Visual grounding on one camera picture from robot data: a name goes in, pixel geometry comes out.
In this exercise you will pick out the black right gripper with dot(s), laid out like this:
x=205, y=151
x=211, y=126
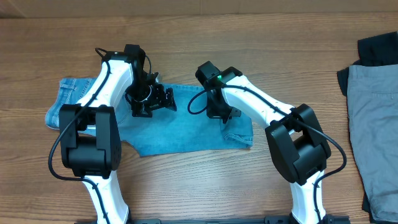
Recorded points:
x=224, y=112

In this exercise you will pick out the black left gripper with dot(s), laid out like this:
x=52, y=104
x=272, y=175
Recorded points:
x=158, y=101

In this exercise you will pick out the light blue denim jeans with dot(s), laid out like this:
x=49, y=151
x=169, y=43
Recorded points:
x=179, y=131

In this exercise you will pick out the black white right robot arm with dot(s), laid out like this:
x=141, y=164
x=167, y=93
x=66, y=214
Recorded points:
x=294, y=136

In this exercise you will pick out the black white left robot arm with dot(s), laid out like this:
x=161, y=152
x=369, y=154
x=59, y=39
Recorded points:
x=89, y=135

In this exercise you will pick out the grey folded trousers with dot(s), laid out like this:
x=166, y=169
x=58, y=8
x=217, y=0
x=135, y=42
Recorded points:
x=372, y=111

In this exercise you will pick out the brown cardboard back panel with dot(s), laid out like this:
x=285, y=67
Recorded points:
x=111, y=8

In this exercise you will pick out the black folded garment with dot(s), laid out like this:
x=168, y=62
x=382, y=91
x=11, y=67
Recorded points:
x=376, y=51

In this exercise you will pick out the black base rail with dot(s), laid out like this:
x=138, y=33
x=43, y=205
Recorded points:
x=328, y=219

